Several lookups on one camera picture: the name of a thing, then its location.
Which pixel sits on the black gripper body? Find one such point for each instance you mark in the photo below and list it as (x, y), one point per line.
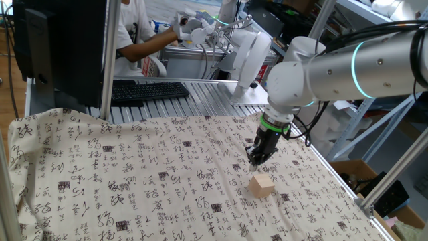
(267, 142)

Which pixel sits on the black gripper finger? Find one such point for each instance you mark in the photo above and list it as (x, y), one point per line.
(253, 157)
(266, 159)

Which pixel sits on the small wooden cube block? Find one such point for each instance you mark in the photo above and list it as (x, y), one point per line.
(261, 187)

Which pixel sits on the white haptic control device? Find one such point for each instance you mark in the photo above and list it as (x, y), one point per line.
(250, 60)

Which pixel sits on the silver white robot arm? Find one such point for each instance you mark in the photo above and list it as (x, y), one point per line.
(334, 73)

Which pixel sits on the person right forearm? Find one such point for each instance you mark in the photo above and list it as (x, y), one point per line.
(147, 45)

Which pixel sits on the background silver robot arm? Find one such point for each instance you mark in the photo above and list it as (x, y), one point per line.
(227, 11)

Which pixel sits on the person right hand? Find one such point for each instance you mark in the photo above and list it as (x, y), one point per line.
(177, 30)

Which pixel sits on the white foam blocks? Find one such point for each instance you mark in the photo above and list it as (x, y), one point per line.
(334, 134)

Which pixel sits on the grey blue shelf rack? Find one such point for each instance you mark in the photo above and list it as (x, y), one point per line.
(341, 142)

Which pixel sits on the cardboard box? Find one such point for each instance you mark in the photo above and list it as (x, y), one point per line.
(351, 165)

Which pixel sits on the silver metal workbench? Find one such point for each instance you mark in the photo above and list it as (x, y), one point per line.
(187, 67)

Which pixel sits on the black equipment cases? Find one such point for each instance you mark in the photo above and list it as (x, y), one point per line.
(287, 23)

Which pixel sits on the black keyboard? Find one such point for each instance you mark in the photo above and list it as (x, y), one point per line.
(150, 91)

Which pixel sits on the calligraphy print beige tablecloth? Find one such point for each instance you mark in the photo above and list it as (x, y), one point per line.
(133, 184)

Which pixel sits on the black case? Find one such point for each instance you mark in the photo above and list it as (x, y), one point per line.
(384, 197)

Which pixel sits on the white chair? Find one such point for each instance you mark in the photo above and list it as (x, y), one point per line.
(157, 65)

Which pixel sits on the pale green bundle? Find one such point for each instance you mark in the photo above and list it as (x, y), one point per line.
(408, 231)

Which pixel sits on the person in white shirt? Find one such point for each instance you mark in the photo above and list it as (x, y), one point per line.
(133, 16)

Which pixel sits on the white plastic bundle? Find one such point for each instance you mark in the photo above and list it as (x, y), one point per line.
(401, 8)

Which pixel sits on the black computer monitor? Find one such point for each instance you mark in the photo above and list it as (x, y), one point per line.
(73, 50)

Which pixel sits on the aluminium frame post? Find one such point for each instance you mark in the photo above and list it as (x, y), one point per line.
(321, 16)
(394, 172)
(110, 67)
(6, 201)

